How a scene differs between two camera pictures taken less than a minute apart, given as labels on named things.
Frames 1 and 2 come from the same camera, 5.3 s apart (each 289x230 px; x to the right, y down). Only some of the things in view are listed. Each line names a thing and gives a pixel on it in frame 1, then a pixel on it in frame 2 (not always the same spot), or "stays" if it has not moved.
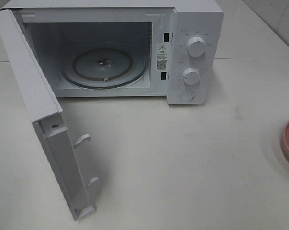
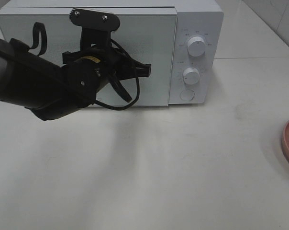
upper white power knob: (196, 47) stays
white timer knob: (191, 76) stays
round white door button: (187, 95) stays
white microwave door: (40, 97) to (149, 36)
